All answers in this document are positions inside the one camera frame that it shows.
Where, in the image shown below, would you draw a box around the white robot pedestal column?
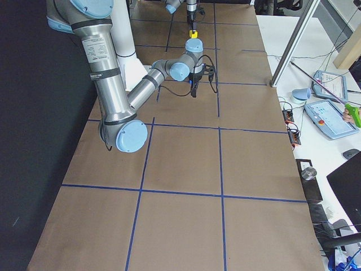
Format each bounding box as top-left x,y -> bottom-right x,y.
111,0 -> 148,91

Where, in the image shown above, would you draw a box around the black laptop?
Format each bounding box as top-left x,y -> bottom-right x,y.
327,153 -> 361,232

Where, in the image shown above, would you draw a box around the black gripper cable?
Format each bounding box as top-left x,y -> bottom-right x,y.
159,54 -> 215,97

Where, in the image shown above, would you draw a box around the light blue cup bowl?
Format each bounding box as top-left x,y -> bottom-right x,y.
290,88 -> 311,104

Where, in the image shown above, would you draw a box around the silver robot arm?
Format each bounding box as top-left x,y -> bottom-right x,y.
46,1 -> 217,153
163,0 -> 205,37

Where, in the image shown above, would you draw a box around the metal cup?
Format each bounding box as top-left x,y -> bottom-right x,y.
301,167 -> 317,181

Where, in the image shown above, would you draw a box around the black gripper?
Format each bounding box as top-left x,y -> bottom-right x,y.
188,64 -> 218,98
187,3 -> 205,32

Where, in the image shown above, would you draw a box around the aluminium frame post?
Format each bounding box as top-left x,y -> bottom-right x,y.
270,0 -> 320,88

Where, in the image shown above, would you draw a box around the teach pendant tablet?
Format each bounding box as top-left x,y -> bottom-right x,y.
304,99 -> 360,139
311,70 -> 348,102

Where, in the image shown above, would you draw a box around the orange black connector strip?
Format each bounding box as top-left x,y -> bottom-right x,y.
282,109 -> 301,148

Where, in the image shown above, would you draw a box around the near teach pendant tablet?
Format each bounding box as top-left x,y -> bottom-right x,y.
304,99 -> 360,139

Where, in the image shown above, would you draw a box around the black computer mouse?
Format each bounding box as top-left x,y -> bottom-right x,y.
342,148 -> 360,160

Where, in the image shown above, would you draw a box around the yellow wooden block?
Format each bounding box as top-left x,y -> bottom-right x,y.
189,29 -> 198,38

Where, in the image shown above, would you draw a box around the far teach pendant tablet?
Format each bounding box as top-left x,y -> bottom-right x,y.
311,70 -> 348,102

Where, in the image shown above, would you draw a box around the green handled reacher grabber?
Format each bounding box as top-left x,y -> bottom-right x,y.
290,62 -> 361,128

